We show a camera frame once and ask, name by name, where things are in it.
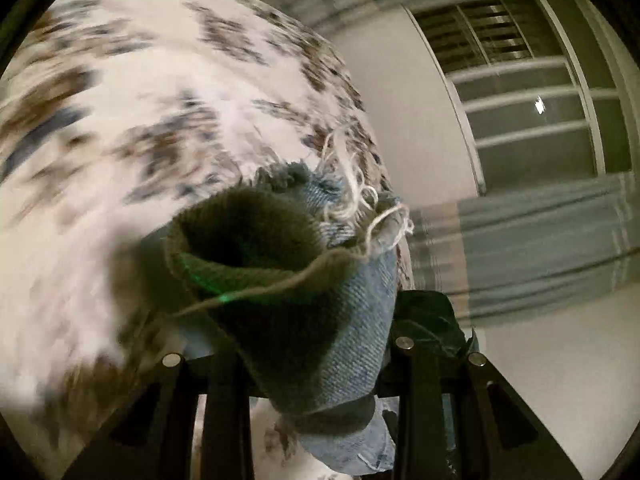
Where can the white floral printed bedsheet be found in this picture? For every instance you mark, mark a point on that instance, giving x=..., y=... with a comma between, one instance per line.
x=150, y=135

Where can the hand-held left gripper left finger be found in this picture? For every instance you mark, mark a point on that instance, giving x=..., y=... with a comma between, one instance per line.
x=227, y=390

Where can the grey striped curtain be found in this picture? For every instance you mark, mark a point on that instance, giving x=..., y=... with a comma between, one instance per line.
x=525, y=255

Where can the blue denim pants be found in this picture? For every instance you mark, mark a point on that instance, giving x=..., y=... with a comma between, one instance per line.
x=320, y=310

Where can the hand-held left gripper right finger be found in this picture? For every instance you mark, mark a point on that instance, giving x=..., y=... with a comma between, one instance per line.
x=425, y=360

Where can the window with white frame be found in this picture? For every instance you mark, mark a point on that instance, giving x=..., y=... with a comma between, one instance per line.
x=530, y=95

